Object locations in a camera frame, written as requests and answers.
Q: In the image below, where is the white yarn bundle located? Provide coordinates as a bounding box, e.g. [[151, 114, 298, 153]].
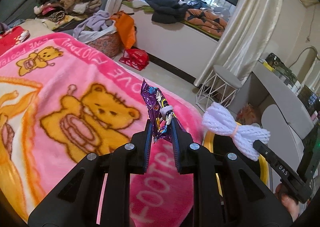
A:
[[202, 102, 271, 161]]

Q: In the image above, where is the purple candy wrapper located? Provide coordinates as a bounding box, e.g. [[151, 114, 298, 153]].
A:
[[140, 80, 175, 142]]

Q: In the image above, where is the yellow rimmed black trash bin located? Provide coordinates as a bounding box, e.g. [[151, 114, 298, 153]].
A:
[[202, 127, 269, 186]]

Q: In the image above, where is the person right hand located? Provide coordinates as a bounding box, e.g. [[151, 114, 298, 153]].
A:
[[274, 184, 299, 221]]

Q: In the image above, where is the white round chair back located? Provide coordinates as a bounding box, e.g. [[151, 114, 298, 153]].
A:
[[261, 105, 304, 170]]

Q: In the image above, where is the pink teddy bear blanket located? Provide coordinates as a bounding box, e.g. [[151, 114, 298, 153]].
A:
[[1, 33, 203, 226]]

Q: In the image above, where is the white desk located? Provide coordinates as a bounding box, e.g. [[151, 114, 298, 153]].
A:
[[228, 62, 314, 139]]

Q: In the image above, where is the camouflage bag on desk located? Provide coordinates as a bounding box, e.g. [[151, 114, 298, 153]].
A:
[[265, 53, 297, 84]]

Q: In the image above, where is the red shopping bag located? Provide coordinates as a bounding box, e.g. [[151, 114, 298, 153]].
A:
[[119, 48, 149, 71]]

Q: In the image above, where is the floral laundry basket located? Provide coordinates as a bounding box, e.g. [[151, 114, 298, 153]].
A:
[[88, 32, 121, 59]]

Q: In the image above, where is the right cream curtain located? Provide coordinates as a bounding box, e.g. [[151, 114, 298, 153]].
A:
[[194, 0, 283, 86]]

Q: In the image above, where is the lavender garment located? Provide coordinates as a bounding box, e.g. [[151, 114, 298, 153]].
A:
[[73, 10, 113, 39]]

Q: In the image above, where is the orange black patterned quilt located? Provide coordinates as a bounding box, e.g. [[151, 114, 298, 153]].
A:
[[184, 9, 227, 37]]

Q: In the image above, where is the orange cloth bag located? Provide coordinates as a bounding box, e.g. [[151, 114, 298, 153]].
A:
[[111, 11, 136, 49]]

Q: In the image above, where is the red garment on bed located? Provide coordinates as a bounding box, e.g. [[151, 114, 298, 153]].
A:
[[0, 26, 30, 55]]

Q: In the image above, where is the black jacket on sill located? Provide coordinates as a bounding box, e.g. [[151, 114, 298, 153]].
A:
[[146, 0, 189, 24]]

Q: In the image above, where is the grey headboard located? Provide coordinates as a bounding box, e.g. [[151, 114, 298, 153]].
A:
[[1, 0, 37, 25]]

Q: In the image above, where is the white wire frame stool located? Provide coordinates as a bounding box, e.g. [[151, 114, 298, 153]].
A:
[[195, 65, 242, 112]]

